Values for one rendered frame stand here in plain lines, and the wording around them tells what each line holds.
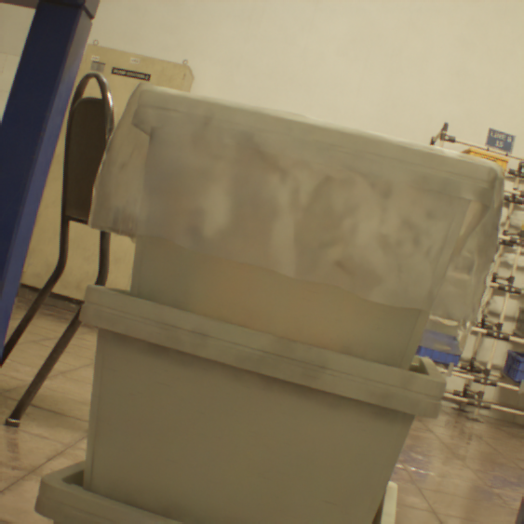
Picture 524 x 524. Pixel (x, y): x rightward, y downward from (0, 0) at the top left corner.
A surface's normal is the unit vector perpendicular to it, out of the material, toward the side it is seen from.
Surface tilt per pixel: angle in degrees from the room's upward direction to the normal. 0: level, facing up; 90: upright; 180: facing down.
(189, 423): 96
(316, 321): 96
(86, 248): 90
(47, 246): 90
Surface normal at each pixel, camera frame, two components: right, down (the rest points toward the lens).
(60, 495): -0.16, -0.07
